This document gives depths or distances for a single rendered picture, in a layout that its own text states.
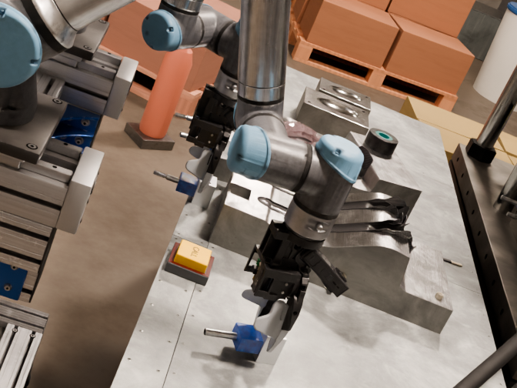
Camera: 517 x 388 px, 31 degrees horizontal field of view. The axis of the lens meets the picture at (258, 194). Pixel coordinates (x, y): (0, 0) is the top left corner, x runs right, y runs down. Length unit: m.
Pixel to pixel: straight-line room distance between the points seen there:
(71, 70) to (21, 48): 0.68
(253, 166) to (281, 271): 0.19
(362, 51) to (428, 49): 0.45
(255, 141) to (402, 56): 5.07
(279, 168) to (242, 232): 0.47
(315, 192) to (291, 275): 0.15
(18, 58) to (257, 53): 0.37
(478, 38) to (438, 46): 2.41
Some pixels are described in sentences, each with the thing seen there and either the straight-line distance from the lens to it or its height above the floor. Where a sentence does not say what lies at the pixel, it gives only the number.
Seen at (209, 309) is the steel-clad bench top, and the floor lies 0.80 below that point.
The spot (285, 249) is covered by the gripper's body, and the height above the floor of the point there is 1.01.
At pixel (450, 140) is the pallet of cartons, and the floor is 0.39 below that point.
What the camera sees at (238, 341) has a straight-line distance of 1.51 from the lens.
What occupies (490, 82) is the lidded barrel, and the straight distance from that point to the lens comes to 7.56.
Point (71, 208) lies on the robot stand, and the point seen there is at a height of 0.95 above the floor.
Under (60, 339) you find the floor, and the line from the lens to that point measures 2.76.
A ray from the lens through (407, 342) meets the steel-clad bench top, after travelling 1.80.
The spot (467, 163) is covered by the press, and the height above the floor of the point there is 0.78.
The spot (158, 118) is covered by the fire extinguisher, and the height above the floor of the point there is 0.14.
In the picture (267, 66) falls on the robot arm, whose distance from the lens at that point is 1.40.
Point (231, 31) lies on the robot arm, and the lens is 1.81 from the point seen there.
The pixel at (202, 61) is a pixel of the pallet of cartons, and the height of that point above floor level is 0.30.
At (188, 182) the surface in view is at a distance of 1.91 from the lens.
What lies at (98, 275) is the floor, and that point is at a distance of 3.09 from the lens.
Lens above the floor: 1.64
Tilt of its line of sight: 24 degrees down
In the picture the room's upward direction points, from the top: 24 degrees clockwise
